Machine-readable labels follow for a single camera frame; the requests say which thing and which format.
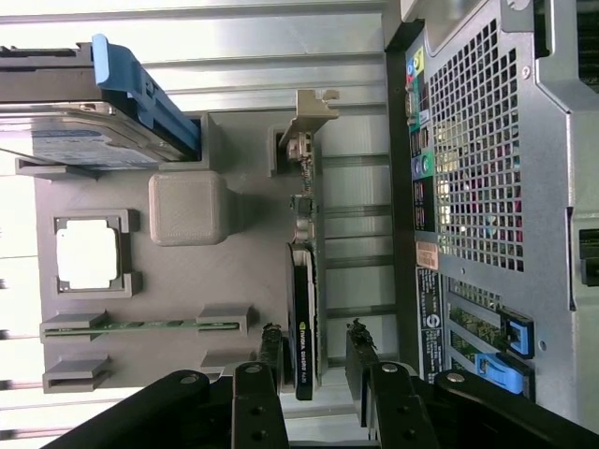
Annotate green RAM stick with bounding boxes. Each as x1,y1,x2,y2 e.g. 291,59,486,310
42,319,244,329

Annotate grey plastic parts rack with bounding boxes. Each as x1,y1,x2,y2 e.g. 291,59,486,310
13,110,329,397

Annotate CPU chip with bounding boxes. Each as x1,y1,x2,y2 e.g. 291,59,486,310
55,218,118,284

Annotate open grey PC case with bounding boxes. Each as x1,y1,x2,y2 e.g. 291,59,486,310
383,0,599,431

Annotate hard disk in blue caddy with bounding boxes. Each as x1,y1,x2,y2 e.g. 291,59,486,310
0,33,203,170

